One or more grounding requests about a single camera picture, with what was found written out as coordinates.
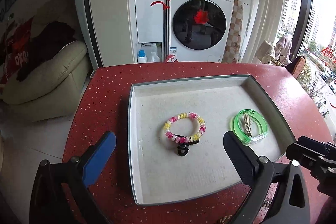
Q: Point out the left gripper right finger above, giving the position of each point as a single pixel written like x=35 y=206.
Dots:
x=290 y=203

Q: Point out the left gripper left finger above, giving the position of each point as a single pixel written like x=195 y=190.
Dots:
x=48 y=203

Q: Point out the beige loop hair clip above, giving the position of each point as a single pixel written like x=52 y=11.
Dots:
x=247 y=124

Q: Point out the grey jewelry tray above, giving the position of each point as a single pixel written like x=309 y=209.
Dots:
x=158 y=174

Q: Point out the right hand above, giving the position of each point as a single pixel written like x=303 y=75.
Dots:
x=326 y=186

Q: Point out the green plastic bangle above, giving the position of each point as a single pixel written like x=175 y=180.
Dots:
x=259 y=127

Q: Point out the brown wooden chair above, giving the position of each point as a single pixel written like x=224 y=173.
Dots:
x=296 y=67

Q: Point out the cream leather sofa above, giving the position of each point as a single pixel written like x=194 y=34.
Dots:
x=52 y=89

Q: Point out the pink white draped clothes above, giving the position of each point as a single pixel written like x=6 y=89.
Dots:
x=275 y=53

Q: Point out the black hair claw clip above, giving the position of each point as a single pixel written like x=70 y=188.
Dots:
x=184 y=143

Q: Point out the checkered hanging cloth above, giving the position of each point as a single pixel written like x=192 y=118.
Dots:
x=232 y=49

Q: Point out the red printed cloth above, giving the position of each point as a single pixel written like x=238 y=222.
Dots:
x=14 y=48

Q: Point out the black garment on sofa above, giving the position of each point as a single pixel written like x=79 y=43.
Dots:
x=45 y=46

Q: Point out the white detergent bottle blue cap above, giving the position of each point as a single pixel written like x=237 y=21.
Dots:
x=142 y=57

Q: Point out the translucent plastic jug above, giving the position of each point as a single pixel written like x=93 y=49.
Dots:
x=151 y=51

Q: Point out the white washing machine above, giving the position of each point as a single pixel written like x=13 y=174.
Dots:
x=199 y=29

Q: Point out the red handled mop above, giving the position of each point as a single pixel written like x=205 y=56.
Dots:
x=166 y=27

